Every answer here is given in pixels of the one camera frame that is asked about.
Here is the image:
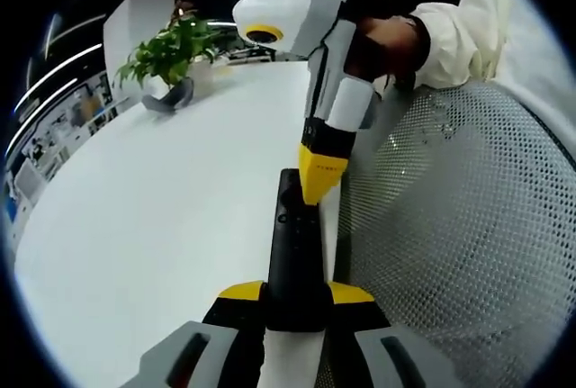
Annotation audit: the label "large white square pillar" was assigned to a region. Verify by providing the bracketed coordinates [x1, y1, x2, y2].
[102, 0, 177, 93]

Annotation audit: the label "person's white coat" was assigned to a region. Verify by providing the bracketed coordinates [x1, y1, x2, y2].
[476, 0, 572, 149]

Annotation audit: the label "long ceiling light strip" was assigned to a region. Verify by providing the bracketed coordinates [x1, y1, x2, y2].
[5, 77, 78, 156]
[25, 42, 104, 93]

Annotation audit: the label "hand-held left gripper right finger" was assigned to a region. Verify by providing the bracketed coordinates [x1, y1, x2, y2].
[322, 280, 436, 388]

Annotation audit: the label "person's right hand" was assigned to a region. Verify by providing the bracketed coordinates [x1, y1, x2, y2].
[346, 14, 427, 92]

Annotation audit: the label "green leafy plant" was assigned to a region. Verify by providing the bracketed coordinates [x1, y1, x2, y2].
[114, 4, 227, 90]

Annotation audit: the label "dark grey plant pot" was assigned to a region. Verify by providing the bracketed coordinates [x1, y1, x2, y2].
[142, 77, 196, 115]

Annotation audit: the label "black remote control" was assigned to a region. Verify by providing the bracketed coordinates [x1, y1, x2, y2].
[265, 167, 328, 333]

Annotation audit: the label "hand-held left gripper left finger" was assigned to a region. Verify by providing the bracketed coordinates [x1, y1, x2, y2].
[119, 280, 270, 388]

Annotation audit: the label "white display wall shelves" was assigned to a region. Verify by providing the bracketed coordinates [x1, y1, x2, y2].
[4, 71, 120, 209]

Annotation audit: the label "white mesh chair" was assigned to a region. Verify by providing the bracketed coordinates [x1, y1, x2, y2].
[336, 80, 573, 388]

